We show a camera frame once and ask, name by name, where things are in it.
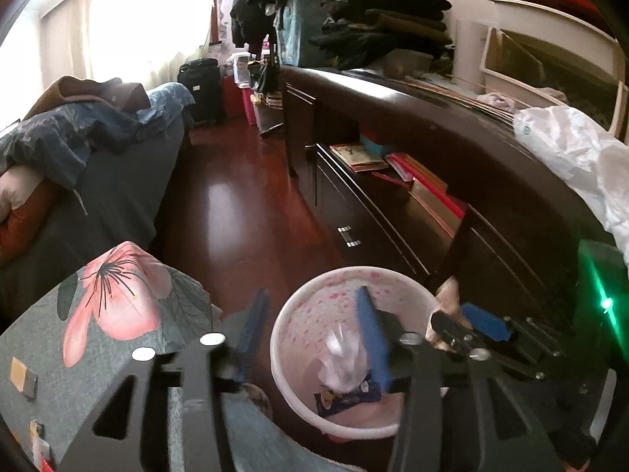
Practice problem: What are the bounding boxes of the white plastic bag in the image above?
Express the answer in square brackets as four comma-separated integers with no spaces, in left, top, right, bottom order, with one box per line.
[513,105,629,253]

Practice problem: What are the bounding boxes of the wooden stick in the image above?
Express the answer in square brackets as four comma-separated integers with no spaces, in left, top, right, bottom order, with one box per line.
[208,0,224,51]

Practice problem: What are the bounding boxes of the blue patterned duvet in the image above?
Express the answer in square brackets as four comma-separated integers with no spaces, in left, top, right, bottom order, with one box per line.
[0,81,196,188]

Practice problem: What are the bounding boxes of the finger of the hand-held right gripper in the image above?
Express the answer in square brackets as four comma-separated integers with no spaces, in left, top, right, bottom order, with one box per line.
[460,303,563,356]
[429,311,544,382]

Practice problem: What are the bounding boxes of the stack of dark folded clothes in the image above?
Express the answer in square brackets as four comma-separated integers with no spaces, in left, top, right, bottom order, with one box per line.
[309,0,456,68]

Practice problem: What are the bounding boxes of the brown cloth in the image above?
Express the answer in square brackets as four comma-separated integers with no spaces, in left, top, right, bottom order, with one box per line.
[22,76,151,121]

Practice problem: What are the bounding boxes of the small red yellow wrapper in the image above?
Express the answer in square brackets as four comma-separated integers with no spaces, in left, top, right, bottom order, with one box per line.
[28,418,54,472]

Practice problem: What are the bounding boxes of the black bag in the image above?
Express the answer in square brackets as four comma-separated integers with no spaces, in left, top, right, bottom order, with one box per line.
[247,58,282,94]

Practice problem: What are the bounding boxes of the white curtain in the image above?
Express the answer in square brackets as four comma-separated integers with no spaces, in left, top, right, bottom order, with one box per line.
[40,0,233,85]

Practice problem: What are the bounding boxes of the red-orange blanket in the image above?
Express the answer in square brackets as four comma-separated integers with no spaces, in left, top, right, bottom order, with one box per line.
[0,178,63,262]

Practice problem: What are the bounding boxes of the pink pillow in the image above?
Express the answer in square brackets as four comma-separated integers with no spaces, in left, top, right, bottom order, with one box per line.
[0,164,46,223]

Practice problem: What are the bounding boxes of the beige book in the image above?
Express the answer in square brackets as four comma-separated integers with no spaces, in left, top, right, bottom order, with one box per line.
[328,142,390,174]

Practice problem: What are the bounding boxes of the teal flat box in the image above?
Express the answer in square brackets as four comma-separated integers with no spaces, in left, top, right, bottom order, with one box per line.
[360,133,400,156]

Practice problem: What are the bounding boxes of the dark snack wrapper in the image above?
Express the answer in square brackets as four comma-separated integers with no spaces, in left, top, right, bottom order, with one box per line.
[313,378,383,416]

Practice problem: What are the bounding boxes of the dark wooden cabinet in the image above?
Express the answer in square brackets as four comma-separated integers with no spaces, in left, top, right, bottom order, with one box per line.
[279,64,621,350]

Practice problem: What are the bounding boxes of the clear wrapper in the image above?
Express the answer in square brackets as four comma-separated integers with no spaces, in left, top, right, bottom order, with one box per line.
[317,324,370,394]

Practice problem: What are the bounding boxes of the red storage box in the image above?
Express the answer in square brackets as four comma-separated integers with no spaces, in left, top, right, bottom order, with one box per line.
[223,76,260,127]

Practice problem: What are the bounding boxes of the stack of red books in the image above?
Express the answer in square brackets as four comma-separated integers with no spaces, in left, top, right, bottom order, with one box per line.
[372,152,467,238]

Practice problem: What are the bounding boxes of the teal storage box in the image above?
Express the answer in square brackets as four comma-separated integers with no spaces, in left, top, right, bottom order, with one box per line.
[274,0,341,68]

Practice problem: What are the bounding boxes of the grey floral cushion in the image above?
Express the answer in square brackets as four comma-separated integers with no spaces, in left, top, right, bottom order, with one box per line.
[0,241,345,472]

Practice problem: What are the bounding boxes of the dark grey bed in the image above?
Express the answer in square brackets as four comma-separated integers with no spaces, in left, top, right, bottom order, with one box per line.
[0,108,193,328]

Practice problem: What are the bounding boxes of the beige paper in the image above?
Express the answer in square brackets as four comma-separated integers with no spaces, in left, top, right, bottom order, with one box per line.
[425,277,463,355]

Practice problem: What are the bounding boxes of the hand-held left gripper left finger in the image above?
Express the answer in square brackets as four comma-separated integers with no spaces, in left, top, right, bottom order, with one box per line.
[58,288,272,472]

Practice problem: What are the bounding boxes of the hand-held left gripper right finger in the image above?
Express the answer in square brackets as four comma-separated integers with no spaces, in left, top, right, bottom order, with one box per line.
[355,285,566,472]

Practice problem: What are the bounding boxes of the black suitcase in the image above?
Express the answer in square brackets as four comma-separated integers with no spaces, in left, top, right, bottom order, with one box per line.
[176,58,225,127]

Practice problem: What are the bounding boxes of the white plastic container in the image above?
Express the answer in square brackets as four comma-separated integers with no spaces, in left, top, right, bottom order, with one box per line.
[232,52,257,87]

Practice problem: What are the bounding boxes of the hanging black jackets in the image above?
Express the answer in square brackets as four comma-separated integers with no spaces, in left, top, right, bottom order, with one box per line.
[229,0,302,56]

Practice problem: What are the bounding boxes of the lilac cloth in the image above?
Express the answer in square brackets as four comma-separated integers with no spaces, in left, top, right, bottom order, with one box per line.
[478,91,522,115]

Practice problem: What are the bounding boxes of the white drawer unit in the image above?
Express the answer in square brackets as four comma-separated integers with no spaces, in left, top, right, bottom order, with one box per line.
[478,0,629,144]

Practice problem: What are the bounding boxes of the clear plastic container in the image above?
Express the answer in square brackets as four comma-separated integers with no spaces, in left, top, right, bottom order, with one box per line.
[380,49,436,77]

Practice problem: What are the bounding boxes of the white pink-speckled waste bin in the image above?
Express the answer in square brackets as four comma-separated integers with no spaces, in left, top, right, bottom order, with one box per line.
[270,265,444,442]

